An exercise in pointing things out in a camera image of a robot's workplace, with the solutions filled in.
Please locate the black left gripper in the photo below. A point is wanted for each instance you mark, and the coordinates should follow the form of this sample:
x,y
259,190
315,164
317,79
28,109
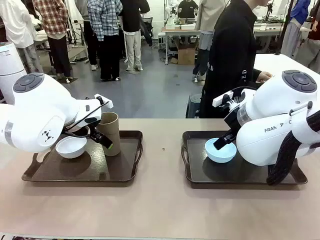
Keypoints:
x,y
93,133

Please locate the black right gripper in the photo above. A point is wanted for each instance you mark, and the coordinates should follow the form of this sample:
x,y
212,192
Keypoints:
x,y
233,123

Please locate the brown tall cup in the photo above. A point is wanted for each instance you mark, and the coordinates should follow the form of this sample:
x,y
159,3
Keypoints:
x,y
112,132

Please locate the light blue bowl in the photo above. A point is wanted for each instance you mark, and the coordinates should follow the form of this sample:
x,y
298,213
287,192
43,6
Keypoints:
x,y
221,155

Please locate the white bowl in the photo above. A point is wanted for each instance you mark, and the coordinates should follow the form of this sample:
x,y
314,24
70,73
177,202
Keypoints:
x,y
71,148

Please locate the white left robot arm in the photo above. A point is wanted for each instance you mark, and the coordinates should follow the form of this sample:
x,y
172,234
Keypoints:
x,y
37,112

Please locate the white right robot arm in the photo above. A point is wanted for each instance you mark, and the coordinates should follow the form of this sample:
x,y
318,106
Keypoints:
x,y
270,120

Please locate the dark brown tray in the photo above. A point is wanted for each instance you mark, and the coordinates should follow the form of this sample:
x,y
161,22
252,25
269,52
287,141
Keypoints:
x,y
82,172
245,175

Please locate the person's hand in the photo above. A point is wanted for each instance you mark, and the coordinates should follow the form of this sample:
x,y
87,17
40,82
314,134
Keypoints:
x,y
264,75

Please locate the dark grey plastic stool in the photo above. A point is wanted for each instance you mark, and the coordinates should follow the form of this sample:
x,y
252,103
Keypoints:
x,y
193,106

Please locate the person in black shirt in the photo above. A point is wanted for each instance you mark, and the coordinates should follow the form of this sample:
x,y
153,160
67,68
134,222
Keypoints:
x,y
230,50

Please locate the cardboard box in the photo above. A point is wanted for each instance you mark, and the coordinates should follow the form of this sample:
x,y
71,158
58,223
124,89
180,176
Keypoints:
x,y
186,53

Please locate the person in blue plaid shirt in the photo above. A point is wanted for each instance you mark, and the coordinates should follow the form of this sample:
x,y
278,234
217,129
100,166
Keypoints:
x,y
106,30

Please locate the person in black top white trousers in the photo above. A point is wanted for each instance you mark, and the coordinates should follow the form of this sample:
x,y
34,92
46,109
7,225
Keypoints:
x,y
132,32

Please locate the wooden top workbench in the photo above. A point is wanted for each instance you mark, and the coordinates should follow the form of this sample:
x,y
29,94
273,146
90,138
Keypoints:
x,y
180,30

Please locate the person in beige coat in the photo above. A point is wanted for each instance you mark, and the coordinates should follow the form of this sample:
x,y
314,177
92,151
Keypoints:
x,y
208,22

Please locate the white air purifier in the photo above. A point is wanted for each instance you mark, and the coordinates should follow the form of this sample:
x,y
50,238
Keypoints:
x,y
10,67

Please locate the person in red plaid shirt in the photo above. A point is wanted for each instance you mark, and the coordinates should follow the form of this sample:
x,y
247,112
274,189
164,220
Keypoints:
x,y
53,27

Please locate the person in blue jacket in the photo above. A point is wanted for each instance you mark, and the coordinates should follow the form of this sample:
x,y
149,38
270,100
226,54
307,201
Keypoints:
x,y
296,27

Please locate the seated person in black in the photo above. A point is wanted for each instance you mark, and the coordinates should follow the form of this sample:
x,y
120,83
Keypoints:
x,y
188,8

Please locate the person in white shirt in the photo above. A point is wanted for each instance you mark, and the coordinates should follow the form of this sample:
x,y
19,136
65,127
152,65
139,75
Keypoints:
x,y
17,27

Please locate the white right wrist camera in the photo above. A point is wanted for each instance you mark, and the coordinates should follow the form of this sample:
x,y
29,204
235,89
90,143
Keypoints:
x,y
222,98

